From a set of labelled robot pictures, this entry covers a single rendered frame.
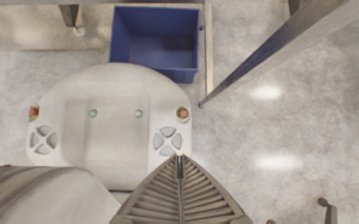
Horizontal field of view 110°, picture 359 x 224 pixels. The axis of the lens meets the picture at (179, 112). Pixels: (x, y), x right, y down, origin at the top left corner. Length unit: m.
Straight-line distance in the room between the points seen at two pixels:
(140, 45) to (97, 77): 0.48
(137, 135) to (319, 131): 1.05
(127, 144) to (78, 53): 0.73
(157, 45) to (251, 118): 0.72
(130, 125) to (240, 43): 0.82
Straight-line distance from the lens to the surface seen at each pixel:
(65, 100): 0.55
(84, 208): 0.23
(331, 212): 1.19
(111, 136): 0.54
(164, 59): 0.86
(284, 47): 0.21
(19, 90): 1.26
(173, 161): 0.17
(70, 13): 1.09
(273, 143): 0.97
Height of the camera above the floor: 0.78
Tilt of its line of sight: 85 degrees down
